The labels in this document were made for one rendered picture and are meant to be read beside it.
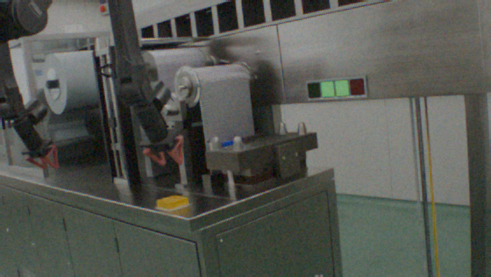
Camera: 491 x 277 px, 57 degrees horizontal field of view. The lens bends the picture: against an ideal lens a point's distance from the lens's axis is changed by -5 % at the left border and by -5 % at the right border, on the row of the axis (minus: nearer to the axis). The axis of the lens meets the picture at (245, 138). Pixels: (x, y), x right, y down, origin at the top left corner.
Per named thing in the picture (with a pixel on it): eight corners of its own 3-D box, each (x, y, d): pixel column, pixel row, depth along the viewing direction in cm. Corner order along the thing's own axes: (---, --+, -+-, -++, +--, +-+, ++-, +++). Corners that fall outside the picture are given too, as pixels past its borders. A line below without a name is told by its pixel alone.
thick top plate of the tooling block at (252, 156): (207, 168, 161) (204, 151, 160) (286, 146, 188) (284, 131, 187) (239, 172, 149) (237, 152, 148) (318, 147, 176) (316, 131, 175)
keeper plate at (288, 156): (277, 178, 161) (273, 145, 159) (296, 172, 168) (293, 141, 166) (282, 179, 159) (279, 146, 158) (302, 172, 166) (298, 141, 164)
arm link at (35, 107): (-5, 107, 142) (11, 104, 139) (17, 87, 150) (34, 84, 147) (15, 137, 149) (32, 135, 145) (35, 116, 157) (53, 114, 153)
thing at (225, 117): (206, 152, 166) (199, 98, 163) (254, 139, 182) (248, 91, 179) (207, 152, 165) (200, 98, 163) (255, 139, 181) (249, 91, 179)
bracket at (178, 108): (174, 188, 171) (162, 102, 167) (188, 183, 175) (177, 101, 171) (182, 188, 167) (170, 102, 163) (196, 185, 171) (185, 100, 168)
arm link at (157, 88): (114, 89, 121) (140, 86, 117) (135, 66, 129) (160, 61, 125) (133, 126, 127) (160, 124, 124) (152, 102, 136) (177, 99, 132)
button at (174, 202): (157, 208, 144) (156, 200, 144) (175, 202, 149) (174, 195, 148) (170, 210, 139) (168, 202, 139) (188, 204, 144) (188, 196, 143)
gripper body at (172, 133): (151, 135, 135) (140, 114, 131) (181, 133, 131) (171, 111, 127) (141, 150, 130) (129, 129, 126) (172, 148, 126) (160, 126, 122)
